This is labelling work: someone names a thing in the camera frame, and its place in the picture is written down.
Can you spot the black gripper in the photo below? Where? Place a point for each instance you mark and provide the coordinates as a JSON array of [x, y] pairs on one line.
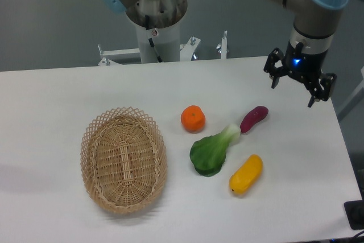
[[305, 68]]

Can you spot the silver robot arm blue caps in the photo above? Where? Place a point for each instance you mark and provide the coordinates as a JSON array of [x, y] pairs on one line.
[[157, 26]]

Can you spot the green bok choy vegetable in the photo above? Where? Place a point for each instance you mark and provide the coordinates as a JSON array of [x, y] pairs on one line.
[[209, 153]]

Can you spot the purple sweet potato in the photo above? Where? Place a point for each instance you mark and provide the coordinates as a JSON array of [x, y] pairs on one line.
[[254, 116]]

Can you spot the orange tangerine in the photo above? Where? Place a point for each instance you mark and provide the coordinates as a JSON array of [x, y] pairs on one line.
[[193, 119]]

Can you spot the yellow mango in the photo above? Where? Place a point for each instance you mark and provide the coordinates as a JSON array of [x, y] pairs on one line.
[[241, 181]]

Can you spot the black device at table edge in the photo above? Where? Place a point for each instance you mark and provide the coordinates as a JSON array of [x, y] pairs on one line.
[[354, 213]]

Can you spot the woven wicker basket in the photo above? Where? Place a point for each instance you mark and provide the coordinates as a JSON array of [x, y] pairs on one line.
[[123, 160]]

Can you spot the white metal base frame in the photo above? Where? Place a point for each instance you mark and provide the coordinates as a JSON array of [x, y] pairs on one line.
[[132, 56]]

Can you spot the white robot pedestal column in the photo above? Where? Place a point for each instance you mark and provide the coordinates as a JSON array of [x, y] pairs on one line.
[[158, 45]]

